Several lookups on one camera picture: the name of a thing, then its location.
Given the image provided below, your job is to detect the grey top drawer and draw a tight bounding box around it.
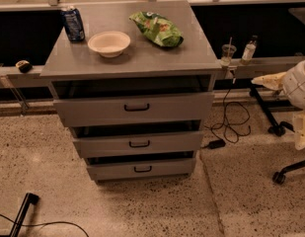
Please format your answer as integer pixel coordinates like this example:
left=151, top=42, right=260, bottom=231
left=54, top=93, right=213, bottom=127

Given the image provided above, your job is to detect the grey drawer cabinet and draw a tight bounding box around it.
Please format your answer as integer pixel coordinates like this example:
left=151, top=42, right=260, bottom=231
left=41, top=1, right=221, bottom=167

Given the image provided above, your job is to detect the black power adapter cable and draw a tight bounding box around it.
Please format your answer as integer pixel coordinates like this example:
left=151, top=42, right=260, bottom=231
left=200, top=77, right=252, bottom=150

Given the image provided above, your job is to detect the blue soda can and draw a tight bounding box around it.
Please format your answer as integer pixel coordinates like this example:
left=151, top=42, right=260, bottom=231
left=60, top=6, right=85, bottom=42

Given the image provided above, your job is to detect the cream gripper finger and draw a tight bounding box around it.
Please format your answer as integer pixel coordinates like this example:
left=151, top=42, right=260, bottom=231
left=252, top=72, right=286, bottom=91

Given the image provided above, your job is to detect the black floor cable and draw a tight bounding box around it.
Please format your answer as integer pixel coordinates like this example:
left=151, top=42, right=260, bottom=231
left=0, top=211, right=90, bottom=237

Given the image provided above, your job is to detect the white paper bowl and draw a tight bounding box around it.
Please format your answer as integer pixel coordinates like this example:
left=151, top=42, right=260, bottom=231
left=88, top=31, right=130, bottom=58

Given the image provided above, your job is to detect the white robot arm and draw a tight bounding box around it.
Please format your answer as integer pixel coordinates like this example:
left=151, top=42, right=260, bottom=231
left=252, top=60, right=305, bottom=150

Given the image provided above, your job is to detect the green chip bag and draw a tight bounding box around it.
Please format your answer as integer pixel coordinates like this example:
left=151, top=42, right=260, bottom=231
left=129, top=11, right=184, bottom=47

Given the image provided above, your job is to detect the black stand leg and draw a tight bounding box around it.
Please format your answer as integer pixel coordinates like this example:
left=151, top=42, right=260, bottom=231
left=9, top=193, right=39, bottom=237

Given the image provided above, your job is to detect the small clear bottle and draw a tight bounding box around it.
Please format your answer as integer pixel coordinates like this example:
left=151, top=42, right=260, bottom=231
left=241, top=36, right=258, bottom=65

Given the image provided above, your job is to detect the black tape measure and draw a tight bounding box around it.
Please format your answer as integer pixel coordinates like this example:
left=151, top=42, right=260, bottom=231
left=16, top=60, right=33, bottom=73

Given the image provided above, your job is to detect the clear plastic cup with straw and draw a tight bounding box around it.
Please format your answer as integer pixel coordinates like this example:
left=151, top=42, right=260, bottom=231
left=220, top=38, right=237, bottom=67

